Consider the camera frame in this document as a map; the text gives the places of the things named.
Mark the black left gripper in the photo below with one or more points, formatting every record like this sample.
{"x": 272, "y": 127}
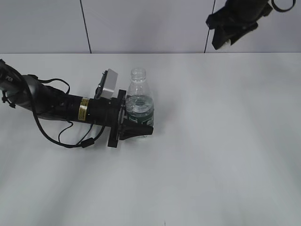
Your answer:
{"x": 107, "y": 112}

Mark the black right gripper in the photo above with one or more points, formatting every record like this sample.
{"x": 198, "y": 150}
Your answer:
{"x": 231, "y": 23}

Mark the clear water bottle green label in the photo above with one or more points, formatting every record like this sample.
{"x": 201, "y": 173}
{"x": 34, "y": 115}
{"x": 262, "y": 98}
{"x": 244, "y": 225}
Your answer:
{"x": 139, "y": 101}

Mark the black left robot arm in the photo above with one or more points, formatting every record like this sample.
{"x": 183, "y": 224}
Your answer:
{"x": 48, "y": 103}

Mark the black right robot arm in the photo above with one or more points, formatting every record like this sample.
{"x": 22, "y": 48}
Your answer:
{"x": 264, "y": 8}

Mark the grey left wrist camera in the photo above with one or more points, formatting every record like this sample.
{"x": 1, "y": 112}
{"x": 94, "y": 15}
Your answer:
{"x": 106, "y": 87}

